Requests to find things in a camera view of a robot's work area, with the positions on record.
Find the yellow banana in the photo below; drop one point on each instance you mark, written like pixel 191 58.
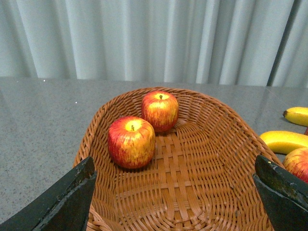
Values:
pixel 297 115
pixel 283 142

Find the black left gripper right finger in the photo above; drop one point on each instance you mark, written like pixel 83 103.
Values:
pixel 284 196

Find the brown woven wicker basket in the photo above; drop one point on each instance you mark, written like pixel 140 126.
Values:
pixel 200 178

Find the red yellow apple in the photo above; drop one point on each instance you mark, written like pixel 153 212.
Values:
pixel 160 109
pixel 131 142
pixel 296 162

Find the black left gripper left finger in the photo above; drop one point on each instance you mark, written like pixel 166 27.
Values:
pixel 63 207

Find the grey pleated curtain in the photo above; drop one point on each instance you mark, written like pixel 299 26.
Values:
pixel 227 42

